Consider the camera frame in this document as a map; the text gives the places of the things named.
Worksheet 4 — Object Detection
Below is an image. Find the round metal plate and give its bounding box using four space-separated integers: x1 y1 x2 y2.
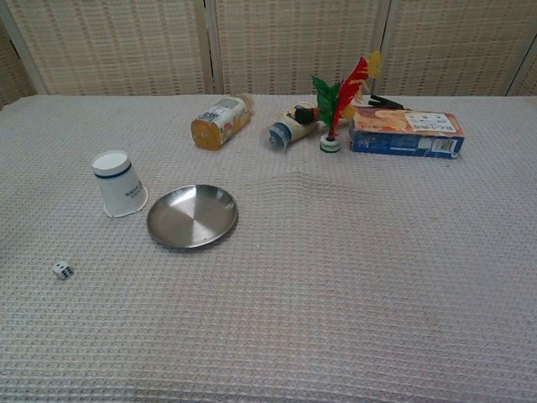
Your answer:
145 183 239 250

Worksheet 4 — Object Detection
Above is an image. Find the cream tube with blue cap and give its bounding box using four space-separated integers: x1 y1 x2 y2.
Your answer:
263 102 321 154

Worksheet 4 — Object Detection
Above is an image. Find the blue orange snack box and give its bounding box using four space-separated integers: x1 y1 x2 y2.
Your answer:
348 106 466 160

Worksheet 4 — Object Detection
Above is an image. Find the beige waffle tablecloth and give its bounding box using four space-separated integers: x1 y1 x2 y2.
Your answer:
0 92 537 403

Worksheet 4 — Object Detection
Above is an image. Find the colourful feather shuttlecock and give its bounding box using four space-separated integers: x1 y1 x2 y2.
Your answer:
310 50 383 154

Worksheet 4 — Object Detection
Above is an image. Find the white die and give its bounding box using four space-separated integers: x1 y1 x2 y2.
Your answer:
52 260 76 280

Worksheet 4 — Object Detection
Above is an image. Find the white paper cup blue band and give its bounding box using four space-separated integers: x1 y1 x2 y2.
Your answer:
91 149 149 219

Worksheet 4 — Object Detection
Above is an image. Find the black clip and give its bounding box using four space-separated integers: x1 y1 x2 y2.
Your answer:
368 94 404 111

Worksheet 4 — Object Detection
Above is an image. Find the woven folding screen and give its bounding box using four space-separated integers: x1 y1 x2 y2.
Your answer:
0 0 537 111

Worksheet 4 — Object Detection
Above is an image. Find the orange juice bottle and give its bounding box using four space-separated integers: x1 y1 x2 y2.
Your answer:
190 92 255 152

